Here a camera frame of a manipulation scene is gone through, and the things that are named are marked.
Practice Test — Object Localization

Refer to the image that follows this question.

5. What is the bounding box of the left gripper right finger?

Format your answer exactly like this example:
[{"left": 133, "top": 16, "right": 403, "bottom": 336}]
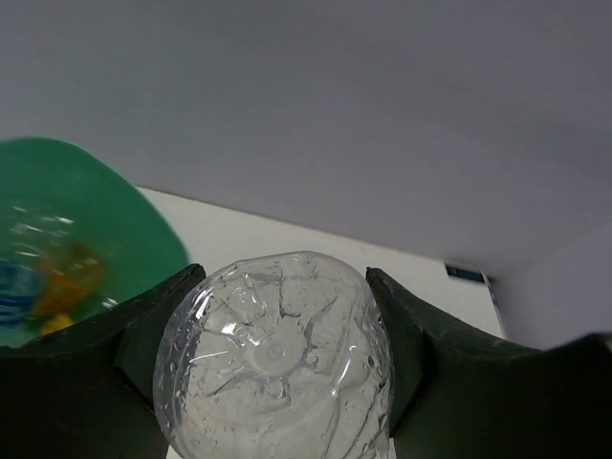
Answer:
[{"left": 365, "top": 268, "right": 611, "bottom": 458}]

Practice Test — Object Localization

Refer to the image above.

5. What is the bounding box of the clear unlabelled plastic bottle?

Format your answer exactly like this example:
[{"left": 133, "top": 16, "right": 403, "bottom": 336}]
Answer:
[{"left": 153, "top": 251, "right": 393, "bottom": 458}]

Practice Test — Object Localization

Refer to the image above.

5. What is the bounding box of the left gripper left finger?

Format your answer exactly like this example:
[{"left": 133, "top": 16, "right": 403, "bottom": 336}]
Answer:
[{"left": 1, "top": 264, "right": 206, "bottom": 458}]

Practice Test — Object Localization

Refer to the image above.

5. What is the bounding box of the black table corner label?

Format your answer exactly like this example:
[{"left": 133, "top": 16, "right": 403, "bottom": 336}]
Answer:
[{"left": 444, "top": 262, "right": 488, "bottom": 284}]

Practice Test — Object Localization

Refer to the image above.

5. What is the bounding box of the orange plastic bottle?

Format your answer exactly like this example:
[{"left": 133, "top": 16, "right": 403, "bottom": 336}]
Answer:
[{"left": 29, "top": 243, "right": 106, "bottom": 336}]

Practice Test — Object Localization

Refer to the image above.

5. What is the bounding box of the green plastic bin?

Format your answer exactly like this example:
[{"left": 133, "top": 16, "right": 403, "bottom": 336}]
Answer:
[{"left": 1, "top": 138, "right": 188, "bottom": 348}]

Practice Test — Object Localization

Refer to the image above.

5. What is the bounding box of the blue cap water bottle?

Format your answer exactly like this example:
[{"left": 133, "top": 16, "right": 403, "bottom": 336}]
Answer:
[{"left": 1, "top": 259, "right": 44, "bottom": 327}]

